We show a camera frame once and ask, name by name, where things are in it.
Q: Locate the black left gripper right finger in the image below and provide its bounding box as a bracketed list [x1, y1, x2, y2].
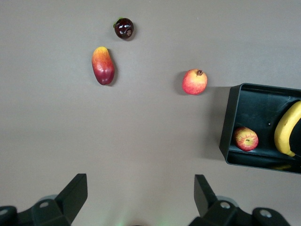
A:
[189, 174, 291, 226]

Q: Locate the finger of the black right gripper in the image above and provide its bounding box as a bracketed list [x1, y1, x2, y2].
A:
[289, 119, 301, 159]

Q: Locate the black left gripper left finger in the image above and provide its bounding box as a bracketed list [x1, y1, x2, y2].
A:
[0, 173, 88, 226]

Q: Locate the yellow banana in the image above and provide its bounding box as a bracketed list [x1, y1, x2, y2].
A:
[273, 100, 301, 158]

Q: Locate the black plastic box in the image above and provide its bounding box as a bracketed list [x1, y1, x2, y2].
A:
[219, 82, 301, 175]

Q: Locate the red yellow apple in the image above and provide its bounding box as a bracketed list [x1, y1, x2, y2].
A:
[232, 126, 260, 152]

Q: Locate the red yellow pomegranate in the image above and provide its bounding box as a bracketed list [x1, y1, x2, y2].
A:
[181, 68, 208, 96]

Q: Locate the brown table cover mat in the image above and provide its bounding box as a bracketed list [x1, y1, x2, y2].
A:
[0, 0, 301, 226]

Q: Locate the red yellow mango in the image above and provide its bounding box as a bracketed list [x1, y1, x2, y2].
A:
[91, 46, 116, 86]

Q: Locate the dark purple mangosteen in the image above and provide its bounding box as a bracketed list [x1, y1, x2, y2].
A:
[113, 16, 135, 41]

